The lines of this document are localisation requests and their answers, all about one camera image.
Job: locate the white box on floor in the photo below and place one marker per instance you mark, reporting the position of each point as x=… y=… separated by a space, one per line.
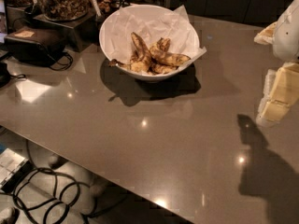
x=12 y=167

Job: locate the glass jar of nuts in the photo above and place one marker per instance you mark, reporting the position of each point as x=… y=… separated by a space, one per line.
x=63 y=10

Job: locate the dark metal stand box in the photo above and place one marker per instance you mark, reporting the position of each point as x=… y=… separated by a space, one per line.
x=79 y=34

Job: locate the overripe banana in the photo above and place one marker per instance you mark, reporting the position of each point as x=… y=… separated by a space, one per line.
x=159 y=52
x=162 y=69
x=142 y=60

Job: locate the white ceramic bowl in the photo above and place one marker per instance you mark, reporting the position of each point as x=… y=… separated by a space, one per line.
x=146 y=75

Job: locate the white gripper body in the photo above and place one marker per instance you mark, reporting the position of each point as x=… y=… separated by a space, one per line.
x=287 y=36

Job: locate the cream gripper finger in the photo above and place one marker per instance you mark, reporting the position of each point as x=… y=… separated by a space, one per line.
x=280 y=93
x=266 y=36

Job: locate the black device with label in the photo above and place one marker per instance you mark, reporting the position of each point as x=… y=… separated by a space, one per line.
x=38 y=47

